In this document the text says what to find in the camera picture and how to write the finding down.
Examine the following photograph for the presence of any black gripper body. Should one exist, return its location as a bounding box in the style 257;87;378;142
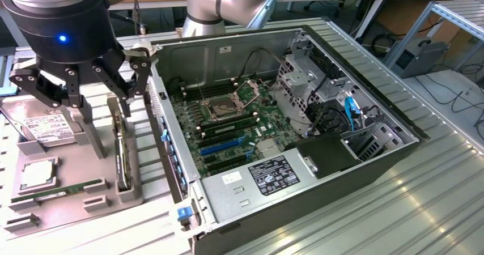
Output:
0;0;128;69

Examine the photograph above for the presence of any graphics card with black shroud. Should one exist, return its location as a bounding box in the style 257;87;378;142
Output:
106;95;133;190

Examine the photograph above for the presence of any silver hard disk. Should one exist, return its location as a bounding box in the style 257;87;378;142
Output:
0;95;82;148

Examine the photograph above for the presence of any thin locking lever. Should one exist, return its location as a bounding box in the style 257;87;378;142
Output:
194;78;208;103

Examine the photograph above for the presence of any CPU socket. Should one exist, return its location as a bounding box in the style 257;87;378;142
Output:
204;96;246;122

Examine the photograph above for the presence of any grey parts rack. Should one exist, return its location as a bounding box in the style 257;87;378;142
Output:
1;96;146;241

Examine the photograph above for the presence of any metal socket cover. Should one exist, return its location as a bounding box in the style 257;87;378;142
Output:
230;79;261;108

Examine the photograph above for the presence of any dark RAM stick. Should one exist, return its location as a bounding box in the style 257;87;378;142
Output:
198;116;260;138

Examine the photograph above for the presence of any silver CPU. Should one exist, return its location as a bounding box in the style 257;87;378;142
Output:
20;161;56;189

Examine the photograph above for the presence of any blue expansion slot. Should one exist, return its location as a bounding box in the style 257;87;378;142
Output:
198;137;246;156

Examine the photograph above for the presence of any green RAM stick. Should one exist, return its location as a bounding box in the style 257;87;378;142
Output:
9;181;102;205

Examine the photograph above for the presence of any black expansion slot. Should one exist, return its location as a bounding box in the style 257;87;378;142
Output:
205;152;246;173

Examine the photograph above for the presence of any green motherboard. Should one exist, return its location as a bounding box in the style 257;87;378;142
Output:
168;76;302;179

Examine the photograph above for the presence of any silver drive cage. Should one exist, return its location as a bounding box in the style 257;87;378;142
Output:
272;31;364;139

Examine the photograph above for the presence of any silver chipset heatsink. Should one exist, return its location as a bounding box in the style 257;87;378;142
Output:
256;140;282;156

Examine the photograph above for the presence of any silver power supply unit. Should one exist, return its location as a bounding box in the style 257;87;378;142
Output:
200;148;318;224

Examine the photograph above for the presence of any black office chair base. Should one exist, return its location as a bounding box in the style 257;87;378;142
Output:
286;0;345;12

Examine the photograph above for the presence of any black plastic shroud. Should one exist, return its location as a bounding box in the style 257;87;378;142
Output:
285;131;364;181

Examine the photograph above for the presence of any open dark PC case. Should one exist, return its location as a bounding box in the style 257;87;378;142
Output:
132;24;430;255

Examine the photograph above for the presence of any grey box appliance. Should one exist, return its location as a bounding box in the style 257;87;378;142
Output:
392;36;449;79

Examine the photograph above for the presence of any black wire in case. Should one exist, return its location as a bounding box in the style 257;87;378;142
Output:
240;48;284;82

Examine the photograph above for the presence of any blue wire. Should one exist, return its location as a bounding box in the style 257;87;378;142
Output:
344;96;360;133

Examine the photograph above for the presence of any aluminium profile frame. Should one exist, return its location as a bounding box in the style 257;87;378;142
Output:
384;0;484;69

